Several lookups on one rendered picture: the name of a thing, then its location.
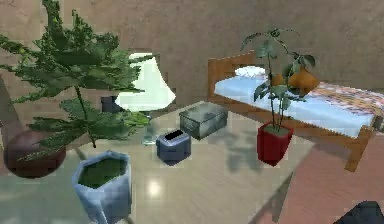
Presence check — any blue toaster-shaped alarm clock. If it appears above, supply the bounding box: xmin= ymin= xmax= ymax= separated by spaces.
xmin=155 ymin=129 xmax=192 ymax=167

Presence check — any grey box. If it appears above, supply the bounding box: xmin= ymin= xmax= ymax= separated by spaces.
xmin=178 ymin=102 xmax=229 ymax=141

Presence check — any white table lamp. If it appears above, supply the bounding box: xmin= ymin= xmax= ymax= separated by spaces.
xmin=114 ymin=52 xmax=177 ymax=146

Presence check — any white pillow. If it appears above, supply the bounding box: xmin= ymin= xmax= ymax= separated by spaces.
xmin=234 ymin=65 xmax=267 ymax=78

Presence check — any pale table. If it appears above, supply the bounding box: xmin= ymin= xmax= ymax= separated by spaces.
xmin=0 ymin=100 xmax=316 ymax=224

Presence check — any small dark box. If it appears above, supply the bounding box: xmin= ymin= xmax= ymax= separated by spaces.
xmin=100 ymin=95 xmax=124 ymax=114

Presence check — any plant in red pot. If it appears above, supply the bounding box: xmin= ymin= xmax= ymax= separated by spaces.
xmin=240 ymin=28 xmax=321 ymax=167

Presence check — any green plant in blue pot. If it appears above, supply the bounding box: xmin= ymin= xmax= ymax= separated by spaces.
xmin=0 ymin=0 xmax=160 ymax=224

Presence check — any wooden bed with blue mattress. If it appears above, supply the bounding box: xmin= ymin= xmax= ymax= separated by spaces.
xmin=207 ymin=50 xmax=384 ymax=173

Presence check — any patterned blanket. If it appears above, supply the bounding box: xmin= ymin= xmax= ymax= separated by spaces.
xmin=308 ymin=81 xmax=384 ymax=117

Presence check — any dark blue object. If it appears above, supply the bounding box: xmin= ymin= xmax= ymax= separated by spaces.
xmin=333 ymin=200 xmax=384 ymax=224

